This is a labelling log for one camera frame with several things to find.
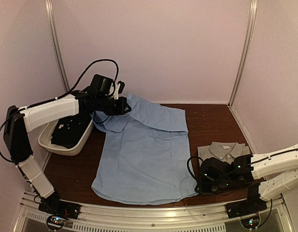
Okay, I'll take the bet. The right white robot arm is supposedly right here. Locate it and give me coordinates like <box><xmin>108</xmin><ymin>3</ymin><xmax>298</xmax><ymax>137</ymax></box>
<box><xmin>195</xmin><ymin>144</ymin><xmax>298</xmax><ymax>214</ymax></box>

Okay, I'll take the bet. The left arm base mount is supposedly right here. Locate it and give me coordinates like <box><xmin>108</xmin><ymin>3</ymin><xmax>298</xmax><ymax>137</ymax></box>
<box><xmin>38</xmin><ymin>191</ymin><xmax>81</xmax><ymax>219</ymax></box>

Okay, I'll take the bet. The front aluminium rail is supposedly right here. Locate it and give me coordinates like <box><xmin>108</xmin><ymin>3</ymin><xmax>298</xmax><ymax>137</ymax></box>
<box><xmin>11</xmin><ymin>191</ymin><xmax>295</xmax><ymax>232</ymax></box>

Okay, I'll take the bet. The white plastic basket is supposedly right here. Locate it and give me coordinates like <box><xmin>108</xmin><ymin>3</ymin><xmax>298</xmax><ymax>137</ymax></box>
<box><xmin>38</xmin><ymin>117</ymin><xmax>93</xmax><ymax>156</ymax></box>

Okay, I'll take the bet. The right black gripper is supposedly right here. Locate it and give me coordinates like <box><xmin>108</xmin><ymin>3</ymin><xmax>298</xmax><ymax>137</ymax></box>
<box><xmin>195</xmin><ymin>176</ymin><xmax>231</xmax><ymax>196</ymax></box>

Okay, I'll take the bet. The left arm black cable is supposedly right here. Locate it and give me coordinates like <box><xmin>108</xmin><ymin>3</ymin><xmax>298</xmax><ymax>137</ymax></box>
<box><xmin>0</xmin><ymin>58</ymin><xmax>119</xmax><ymax>162</ymax></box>

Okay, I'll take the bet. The light blue shirt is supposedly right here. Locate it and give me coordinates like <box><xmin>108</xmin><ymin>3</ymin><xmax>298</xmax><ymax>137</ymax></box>
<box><xmin>91</xmin><ymin>94</ymin><xmax>196</xmax><ymax>205</ymax></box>

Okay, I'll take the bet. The folded grey shirt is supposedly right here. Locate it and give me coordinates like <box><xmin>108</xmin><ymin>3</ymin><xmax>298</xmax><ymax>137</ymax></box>
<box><xmin>197</xmin><ymin>142</ymin><xmax>251</xmax><ymax>165</ymax></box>

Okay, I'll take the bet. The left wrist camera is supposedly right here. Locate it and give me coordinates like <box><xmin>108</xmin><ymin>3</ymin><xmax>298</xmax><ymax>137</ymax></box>
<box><xmin>113</xmin><ymin>81</ymin><xmax>125</xmax><ymax>100</ymax></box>

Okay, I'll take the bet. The black shirt in basket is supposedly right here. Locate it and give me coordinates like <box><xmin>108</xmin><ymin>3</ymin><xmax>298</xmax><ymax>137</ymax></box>
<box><xmin>51</xmin><ymin>114</ymin><xmax>91</xmax><ymax>149</ymax></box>

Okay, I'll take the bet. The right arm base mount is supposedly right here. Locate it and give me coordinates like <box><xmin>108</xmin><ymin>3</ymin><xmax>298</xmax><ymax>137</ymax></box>
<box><xmin>225</xmin><ymin>183</ymin><xmax>267</xmax><ymax>219</ymax></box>

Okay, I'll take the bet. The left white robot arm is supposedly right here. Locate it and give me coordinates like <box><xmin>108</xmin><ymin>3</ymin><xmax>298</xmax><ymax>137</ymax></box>
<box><xmin>2</xmin><ymin>74</ymin><xmax>131</xmax><ymax>215</ymax></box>

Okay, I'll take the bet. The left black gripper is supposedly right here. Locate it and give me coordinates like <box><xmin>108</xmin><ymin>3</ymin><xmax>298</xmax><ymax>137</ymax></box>
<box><xmin>96</xmin><ymin>95</ymin><xmax>131</xmax><ymax>116</ymax></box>

